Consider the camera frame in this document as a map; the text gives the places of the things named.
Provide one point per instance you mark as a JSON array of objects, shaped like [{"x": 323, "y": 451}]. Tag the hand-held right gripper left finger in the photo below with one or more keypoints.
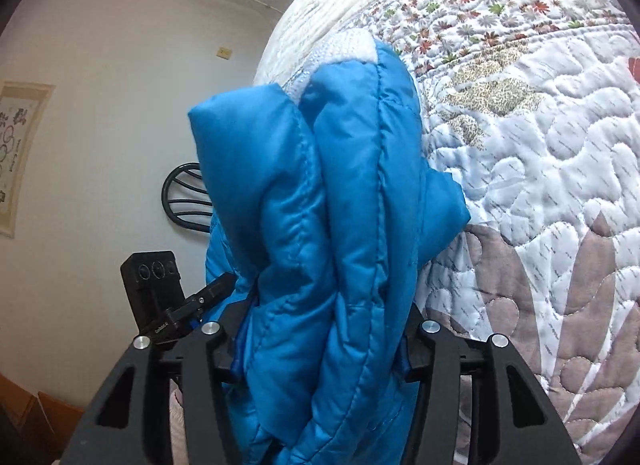
[{"x": 232, "y": 345}]

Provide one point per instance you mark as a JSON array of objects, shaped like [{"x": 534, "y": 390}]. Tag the framed wall picture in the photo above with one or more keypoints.
[{"x": 22, "y": 160}]

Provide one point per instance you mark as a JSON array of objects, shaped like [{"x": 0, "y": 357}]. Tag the wall switch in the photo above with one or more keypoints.
[{"x": 224, "y": 52}]

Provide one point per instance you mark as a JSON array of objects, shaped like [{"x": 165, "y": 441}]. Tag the floral quilted bed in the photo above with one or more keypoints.
[{"x": 525, "y": 170}]

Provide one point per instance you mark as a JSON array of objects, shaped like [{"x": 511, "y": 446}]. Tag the cardboard box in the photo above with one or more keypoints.
[{"x": 45, "y": 420}]

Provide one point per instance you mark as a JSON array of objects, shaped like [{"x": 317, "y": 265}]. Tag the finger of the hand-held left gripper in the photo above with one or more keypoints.
[{"x": 195, "y": 307}]

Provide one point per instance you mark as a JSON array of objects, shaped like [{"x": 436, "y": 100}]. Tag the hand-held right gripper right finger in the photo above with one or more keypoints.
[{"x": 412, "y": 350}]

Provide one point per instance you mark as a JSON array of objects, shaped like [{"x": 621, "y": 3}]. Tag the blue puffer jacket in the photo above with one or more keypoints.
[{"x": 325, "y": 245}]

